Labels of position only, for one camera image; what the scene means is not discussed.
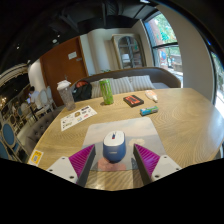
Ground brown wooden door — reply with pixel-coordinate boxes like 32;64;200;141
39;36;89;108

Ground striped cushion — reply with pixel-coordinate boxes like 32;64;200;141
90;79;103;99
129;74;156;92
109;77;135;95

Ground clear plastic shaker bottle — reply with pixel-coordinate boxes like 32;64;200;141
56;79;77;111

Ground white door sign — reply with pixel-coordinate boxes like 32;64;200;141
67;51;78;61

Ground person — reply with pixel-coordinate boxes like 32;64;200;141
27;85;42;110

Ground green drink can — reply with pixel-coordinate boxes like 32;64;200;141
99;78;115;106

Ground grey curved sofa bench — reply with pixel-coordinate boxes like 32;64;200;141
24;66;183;154

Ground black box with red print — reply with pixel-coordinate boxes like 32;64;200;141
122;94;145;108

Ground blue upholstered chairs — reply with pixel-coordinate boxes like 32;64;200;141
0;103;33;163

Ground black-framed window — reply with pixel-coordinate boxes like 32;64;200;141
143;12;184;79
209;49;224;118

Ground blue and white computer mouse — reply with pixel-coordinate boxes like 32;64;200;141
102;130;127;164

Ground landscape print mouse pad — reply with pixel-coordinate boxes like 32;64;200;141
81;116;167;173

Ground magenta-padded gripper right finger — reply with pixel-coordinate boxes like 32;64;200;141
132;143;183;186

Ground yellow table sticker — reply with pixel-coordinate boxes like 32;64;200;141
28;149;45;167

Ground white printed leaflet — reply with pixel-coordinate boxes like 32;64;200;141
60;105;98;132

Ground green and blue small pack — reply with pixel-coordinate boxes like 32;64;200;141
139;105;159;117

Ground arched glass door cabinet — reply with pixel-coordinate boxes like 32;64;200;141
111;33;147;70

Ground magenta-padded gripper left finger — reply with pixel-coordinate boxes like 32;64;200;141
46;143;97;188

